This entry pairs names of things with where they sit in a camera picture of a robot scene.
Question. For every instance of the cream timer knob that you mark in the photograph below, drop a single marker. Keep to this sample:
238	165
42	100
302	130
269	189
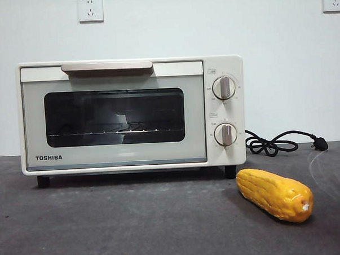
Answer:
226	134

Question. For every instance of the cream temperature knob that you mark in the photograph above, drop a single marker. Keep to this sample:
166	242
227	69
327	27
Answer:
224	88

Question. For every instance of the yellow corn cob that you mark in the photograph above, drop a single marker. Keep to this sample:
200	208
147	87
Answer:
274	193

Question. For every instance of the cream Toshiba toaster oven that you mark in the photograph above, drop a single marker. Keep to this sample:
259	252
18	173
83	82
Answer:
232	65

